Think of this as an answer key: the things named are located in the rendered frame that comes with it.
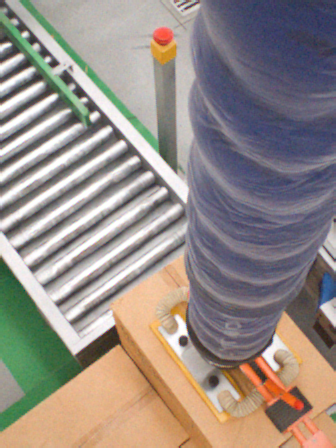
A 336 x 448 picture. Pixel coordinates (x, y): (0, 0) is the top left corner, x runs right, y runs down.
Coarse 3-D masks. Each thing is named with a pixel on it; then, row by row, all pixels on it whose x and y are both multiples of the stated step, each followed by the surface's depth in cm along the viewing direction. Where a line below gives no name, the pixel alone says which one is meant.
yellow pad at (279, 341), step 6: (276, 330) 187; (276, 336) 186; (282, 336) 187; (276, 342) 185; (282, 342) 185; (270, 348) 185; (276, 348) 185; (282, 348) 185; (288, 348) 185; (264, 354) 184; (270, 354) 184; (294, 354) 184; (270, 360) 183; (300, 360) 184; (270, 366) 183; (276, 366) 183; (282, 366) 183; (276, 372) 182
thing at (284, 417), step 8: (296, 392) 168; (272, 400) 166; (280, 400) 167; (304, 400) 166; (272, 408) 166; (280, 408) 166; (288, 408) 166; (304, 408) 166; (272, 416) 165; (280, 416) 165; (288, 416) 165; (296, 416) 165; (304, 416) 164; (280, 424) 164; (288, 424) 164; (296, 424) 163; (280, 432) 167
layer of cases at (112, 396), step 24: (120, 360) 227; (72, 384) 224; (96, 384) 224; (120, 384) 224; (144, 384) 224; (48, 408) 221; (72, 408) 221; (96, 408) 221; (120, 408) 221; (144, 408) 220; (168, 408) 221; (24, 432) 218; (48, 432) 218; (72, 432) 218; (96, 432) 217; (120, 432) 217; (144, 432) 217; (168, 432) 217
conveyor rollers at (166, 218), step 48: (0, 48) 283; (0, 96) 276; (48, 96) 273; (48, 144) 263; (96, 144) 264; (48, 192) 254; (96, 192) 255; (48, 240) 246; (96, 240) 245; (144, 240) 247
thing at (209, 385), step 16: (176, 320) 189; (160, 336) 187; (176, 336) 187; (176, 352) 185; (192, 384) 182; (208, 384) 181; (224, 384) 181; (208, 400) 180; (240, 400) 180; (224, 416) 178
